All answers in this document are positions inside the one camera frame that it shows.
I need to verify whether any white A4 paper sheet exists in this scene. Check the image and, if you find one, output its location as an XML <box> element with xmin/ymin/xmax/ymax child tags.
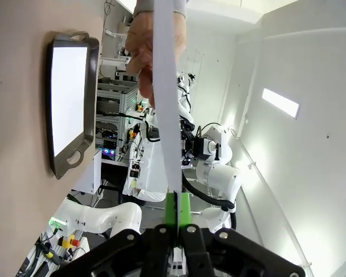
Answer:
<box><xmin>152</xmin><ymin>0</ymin><xmax>182</xmax><ymax>252</ymax></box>
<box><xmin>50</xmin><ymin>46</ymin><xmax>89</xmax><ymax>158</ymax></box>

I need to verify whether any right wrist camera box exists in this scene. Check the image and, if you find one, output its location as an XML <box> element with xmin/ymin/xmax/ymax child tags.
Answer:
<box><xmin>193</xmin><ymin>136</ymin><xmax>220</xmax><ymax>160</ymax></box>

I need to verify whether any white side cabinet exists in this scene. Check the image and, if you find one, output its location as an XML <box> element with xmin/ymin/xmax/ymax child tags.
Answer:
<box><xmin>72</xmin><ymin>148</ymin><xmax>103</xmax><ymax>196</ymax></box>

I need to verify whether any brown plastic serving tray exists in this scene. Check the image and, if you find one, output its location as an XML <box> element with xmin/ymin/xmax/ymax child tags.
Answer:
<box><xmin>44</xmin><ymin>31</ymin><xmax>100</xmax><ymax>180</ymax></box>

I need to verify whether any white workbench with electronics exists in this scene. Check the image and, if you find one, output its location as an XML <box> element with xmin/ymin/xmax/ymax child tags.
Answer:
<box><xmin>122</xmin><ymin>138</ymin><xmax>170</xmax><ymax>203</ymax></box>

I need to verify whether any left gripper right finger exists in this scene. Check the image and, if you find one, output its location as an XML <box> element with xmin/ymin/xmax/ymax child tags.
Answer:
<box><xmin>177</xmin><ymin>192</ymin><xmax>263</xmax><ymax>277</ymax></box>

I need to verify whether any computer case with coloured lights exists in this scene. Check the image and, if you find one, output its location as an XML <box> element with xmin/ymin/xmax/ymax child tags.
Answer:
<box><xmin>101</xmin><ymin>140</ymin><xmax>118</xmax><ymax>160</ymax></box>

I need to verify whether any aluminium equipment rack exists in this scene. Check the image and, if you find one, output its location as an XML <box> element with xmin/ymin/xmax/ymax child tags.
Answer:
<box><xmin>96</xmin><ymin>76</ymin><xmax>139</xmax><ymax>162</ymax></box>

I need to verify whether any person's right hand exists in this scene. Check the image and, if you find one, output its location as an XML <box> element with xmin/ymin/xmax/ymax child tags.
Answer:
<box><xmin>124</xmin><ymin>11</ymin><xmax>188</xmax><ymax>108</ymax></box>

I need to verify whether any right forearm in grey sleeve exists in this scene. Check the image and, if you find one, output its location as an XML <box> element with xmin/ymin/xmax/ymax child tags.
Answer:
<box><xmin>132</xmin><ymin>0</ymin><xmax>188</xmax><ymax>20</ymax></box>

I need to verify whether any rectangular ceiling light panel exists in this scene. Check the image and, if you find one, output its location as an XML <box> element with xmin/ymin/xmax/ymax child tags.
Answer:
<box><xmin>261</xmin><ymin>88</ymin><xmax>301</xmax><ymax>119</ymax></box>

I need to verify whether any yellow red emergency stop button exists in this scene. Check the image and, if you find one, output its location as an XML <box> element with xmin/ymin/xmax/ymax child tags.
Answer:
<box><xmin>62</xmin><ymin>235</ymin><xmax>81</xmax><ymax>249</ymax></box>

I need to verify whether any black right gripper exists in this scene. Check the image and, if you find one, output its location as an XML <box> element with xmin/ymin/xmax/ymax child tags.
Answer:
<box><xmin>180</xmin><ymin>126</ymin><xmax>195</xmax><ymax>163</ymax></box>

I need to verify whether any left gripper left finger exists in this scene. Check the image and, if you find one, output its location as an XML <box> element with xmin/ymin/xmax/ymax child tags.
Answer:
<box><xmin>103</xmin><ymin>192</ymin><xmax>178</xmax><ymax>277</ymax></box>

